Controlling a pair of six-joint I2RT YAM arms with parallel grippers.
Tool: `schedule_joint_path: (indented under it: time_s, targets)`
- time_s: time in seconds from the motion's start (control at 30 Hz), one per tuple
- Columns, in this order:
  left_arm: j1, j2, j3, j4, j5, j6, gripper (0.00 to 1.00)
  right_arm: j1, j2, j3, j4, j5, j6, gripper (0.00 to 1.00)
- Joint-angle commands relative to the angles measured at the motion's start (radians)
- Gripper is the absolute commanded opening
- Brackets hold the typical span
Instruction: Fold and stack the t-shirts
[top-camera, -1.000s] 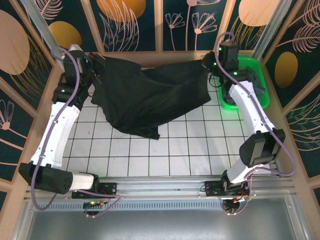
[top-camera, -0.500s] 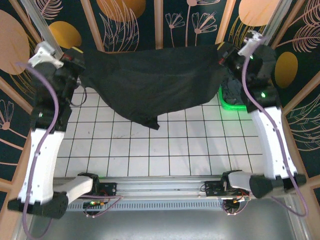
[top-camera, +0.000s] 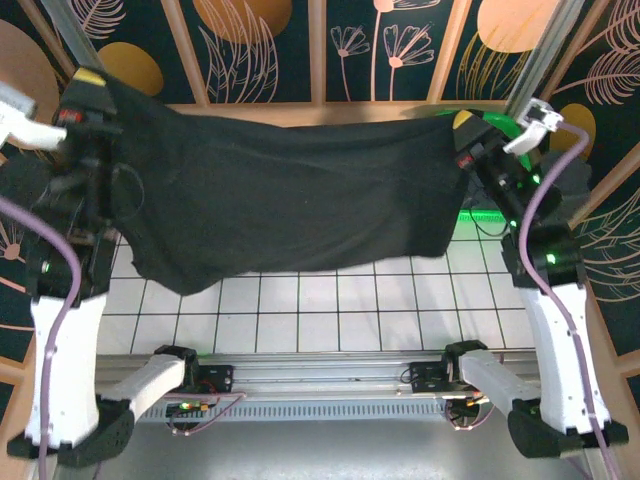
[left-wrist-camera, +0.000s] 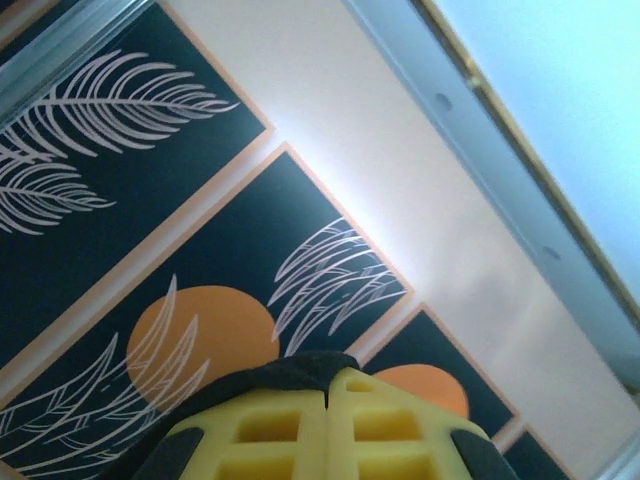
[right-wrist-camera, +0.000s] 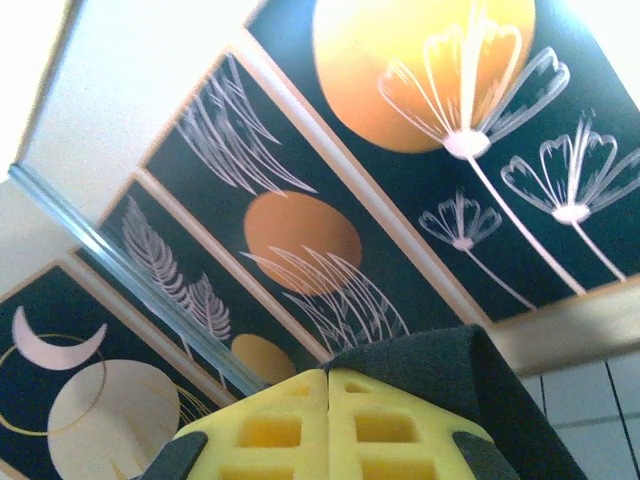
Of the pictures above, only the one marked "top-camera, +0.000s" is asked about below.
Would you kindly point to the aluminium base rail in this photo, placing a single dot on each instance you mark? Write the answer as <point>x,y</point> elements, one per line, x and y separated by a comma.
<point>320,372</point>

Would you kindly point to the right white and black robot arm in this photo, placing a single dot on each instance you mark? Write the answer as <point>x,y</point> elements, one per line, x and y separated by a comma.
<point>565,350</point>

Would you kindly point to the black t-shirt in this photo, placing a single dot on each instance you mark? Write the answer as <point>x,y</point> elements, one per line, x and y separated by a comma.
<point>300,200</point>

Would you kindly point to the aluminium frame post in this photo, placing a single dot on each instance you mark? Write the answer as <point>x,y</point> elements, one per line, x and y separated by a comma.
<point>75,35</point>
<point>537,55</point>

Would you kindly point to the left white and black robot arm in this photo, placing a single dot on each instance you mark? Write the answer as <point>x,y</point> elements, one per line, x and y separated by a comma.
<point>60,360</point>

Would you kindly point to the green plastic basket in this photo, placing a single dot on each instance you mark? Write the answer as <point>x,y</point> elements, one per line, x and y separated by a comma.
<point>510,125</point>

